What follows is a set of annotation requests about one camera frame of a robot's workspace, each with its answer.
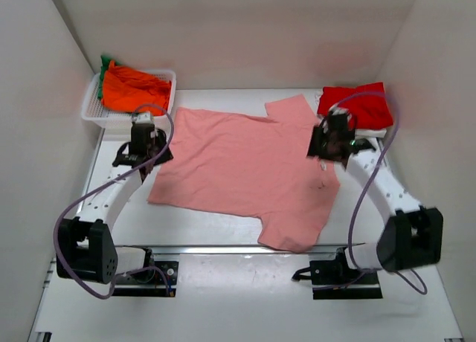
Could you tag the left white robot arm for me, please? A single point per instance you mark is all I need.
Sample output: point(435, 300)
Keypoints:
point(85, 241)

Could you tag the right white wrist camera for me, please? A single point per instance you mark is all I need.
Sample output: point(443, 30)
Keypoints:
point(339, 111)

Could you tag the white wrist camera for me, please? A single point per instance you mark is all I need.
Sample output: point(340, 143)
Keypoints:
point(143, 118)
point(339, 111)

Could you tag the pink t-shirt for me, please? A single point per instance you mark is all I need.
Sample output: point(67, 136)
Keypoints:
point(251, 166)

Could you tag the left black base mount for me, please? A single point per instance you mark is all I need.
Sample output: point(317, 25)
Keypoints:
point(150, 283)

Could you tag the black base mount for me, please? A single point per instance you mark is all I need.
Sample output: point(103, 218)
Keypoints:
point(150, 283)
point(334, 279)

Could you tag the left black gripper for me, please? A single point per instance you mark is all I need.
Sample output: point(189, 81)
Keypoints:
point(166, 156)

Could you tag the folded red t-shirt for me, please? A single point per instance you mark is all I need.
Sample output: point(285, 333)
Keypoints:
point(365, 102)

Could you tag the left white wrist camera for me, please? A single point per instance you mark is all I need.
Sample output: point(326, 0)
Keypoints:
point(143, 118)

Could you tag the white plastic basket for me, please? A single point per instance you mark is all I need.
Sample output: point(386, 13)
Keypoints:
point(93, 110)

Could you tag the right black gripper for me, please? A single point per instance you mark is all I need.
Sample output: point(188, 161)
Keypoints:
point(319, 134)

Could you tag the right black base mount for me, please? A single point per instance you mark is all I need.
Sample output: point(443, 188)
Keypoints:
point(334, 279)

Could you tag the aluminium rail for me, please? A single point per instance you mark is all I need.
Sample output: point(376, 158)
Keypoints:
point(214, 249)

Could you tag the orange t-shirt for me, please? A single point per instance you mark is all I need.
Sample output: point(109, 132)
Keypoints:
point(124, 89)

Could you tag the green t-shirt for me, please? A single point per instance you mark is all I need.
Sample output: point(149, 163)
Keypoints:
point(106, 60)

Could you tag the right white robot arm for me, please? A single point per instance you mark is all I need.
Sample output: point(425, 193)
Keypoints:
point(412, 234)

